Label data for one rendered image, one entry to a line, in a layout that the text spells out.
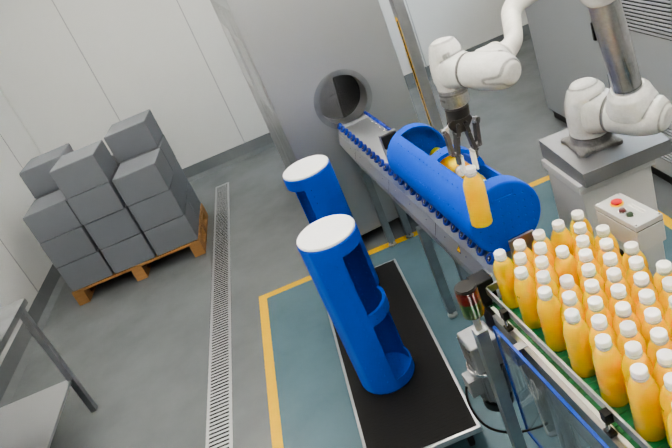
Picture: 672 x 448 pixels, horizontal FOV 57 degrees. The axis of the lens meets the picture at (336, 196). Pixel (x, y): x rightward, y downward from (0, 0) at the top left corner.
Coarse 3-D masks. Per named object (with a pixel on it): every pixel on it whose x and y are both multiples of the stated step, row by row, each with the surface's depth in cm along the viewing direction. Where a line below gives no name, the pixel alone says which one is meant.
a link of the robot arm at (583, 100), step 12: (576, 84) 240; (588, 84) 236; (600, 84) 236; (576, 96) 237; (588, 96) 235; (600, 96) 234; (564, 108) 247; (576, 108) 239; (588, 108) 235; (600, 108) 233; (576, 120) 242; (588, 120) 238; (576, 132) 245; (588, 132) 242; (600, 132) 240
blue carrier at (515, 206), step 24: (408, 144) 280; (432, 144) 303; (408, 168) 274; (432, 168) 254; (480, 168) 267; (432, 192) 251; (456, 192) 233; (504, 192) 221; (528, 192) 223; (456, 216) 232; (504, 216) 224; (528, 216) 227; (480, 240) 225; (504, 240) 228
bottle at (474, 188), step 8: (472, 176) 202; (480, 176) 204; (464, 184) 204; (472, 184) 202; (480, 184) 202; (464, 192) 206; (472, 192) 203; (480, 192) 203; (472, 200) 204; (480, 200) 204; (488, 200) 207; (472, 208) 206; (480, 208) 205; (488, 208) 207; (472, 216) 208; (480, 216) 206; (488, 216) 207; (472, 224) 210; (480, 224) 208; (488, 224) 208
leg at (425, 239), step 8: (424, 232) 330; (424, 240) 332; (424, 248) 336; (432, 248) 335; (432, 256) 337; (432, 264) 339; (432, 272) 345; (440, 272) 342; (440, 280) 344; (440, 288) 346; (448, 288) 348; (448, 296) 349; (448, 304) 351; (448, 312) 354; (456, 312) 357
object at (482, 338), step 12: (480, 336) 178; (480, 348) 181; (492, 348) 181; (492, 360) 183; (492, 372) 184; (492, 384) 187; (504, 384) 187; (504, 396) 189; (504, 408) 191; (504, 420) 195; (516, 420) 194; (516, 432) 196; (516, 444) 198
